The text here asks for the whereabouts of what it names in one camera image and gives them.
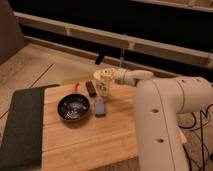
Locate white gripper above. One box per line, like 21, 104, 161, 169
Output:
113, 69, 132, 85

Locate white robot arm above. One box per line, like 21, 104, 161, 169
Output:
113, 69, 213, 171

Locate black hanging clip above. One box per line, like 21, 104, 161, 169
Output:
95, 51, 105, 65

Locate blue sponge block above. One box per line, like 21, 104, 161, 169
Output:
95, 99, 106, 117

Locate black rectangular block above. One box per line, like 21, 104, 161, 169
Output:
86, 81, 96, 97

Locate black frying pan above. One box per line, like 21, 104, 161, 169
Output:
57, 83, 90, 122

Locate wooden cutting board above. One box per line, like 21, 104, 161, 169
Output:
40, 77, 188, 171

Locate dark grey mat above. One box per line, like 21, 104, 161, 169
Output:
0, 84, 56, 171

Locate white shelf rail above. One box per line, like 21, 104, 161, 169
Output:
14, 12, 213, 70

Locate black cables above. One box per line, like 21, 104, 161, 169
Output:
178, 103, 213, 171

